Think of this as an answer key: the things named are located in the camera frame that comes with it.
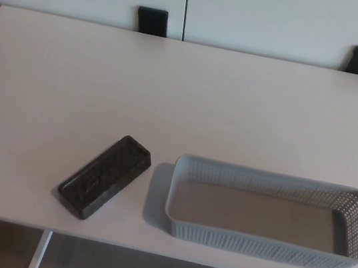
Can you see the dark grey whiteboard eraser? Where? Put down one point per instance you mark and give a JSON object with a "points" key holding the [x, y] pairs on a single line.
{"points": [[105, 177]]}

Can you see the grey perforated plastic basket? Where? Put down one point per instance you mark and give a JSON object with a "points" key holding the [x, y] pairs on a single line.
{"points": [[254, 216]]}

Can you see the white cabinet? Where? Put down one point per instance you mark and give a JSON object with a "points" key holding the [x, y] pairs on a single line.
{"points": [[251, 10]]}

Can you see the white metal desk leg frame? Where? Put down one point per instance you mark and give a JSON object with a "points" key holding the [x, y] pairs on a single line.
{"points": [[39, 251]]}

